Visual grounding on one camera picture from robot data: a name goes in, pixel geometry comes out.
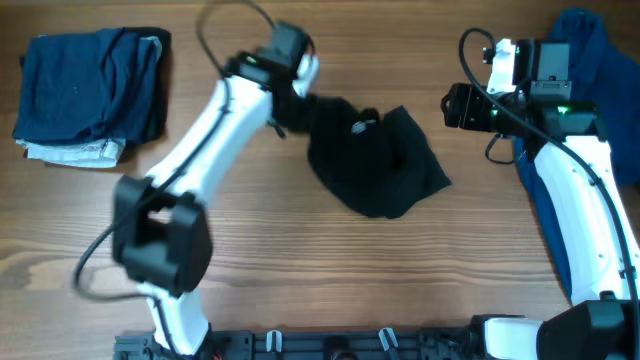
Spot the black t-shirt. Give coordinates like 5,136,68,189
280,95,452,219

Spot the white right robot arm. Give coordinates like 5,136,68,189
441,81,639,359

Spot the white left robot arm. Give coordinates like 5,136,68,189
112,54,319,359

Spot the blue garment on right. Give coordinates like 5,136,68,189
516,8,639,296

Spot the folded black garment in stack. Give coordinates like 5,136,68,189
122,27,172,146

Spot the folded navy blue garment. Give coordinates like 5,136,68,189
13,27,140,145

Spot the folded white garment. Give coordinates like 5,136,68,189
16,138,126,169

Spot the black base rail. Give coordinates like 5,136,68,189
113,327,491,360

